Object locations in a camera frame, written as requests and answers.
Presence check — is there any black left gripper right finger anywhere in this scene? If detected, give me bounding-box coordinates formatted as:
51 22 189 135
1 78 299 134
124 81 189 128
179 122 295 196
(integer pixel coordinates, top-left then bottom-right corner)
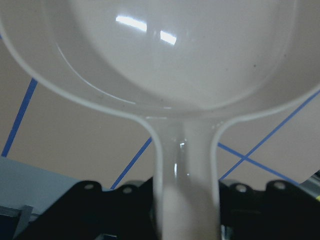
219 180 320 240

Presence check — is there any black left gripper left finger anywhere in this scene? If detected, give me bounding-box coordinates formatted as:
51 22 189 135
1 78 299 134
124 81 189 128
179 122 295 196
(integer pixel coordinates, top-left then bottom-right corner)
16 178 158 240

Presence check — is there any beige plastic dustpan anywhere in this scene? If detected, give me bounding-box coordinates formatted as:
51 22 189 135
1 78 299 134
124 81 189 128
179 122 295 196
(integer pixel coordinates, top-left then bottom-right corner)
0 0 320 240

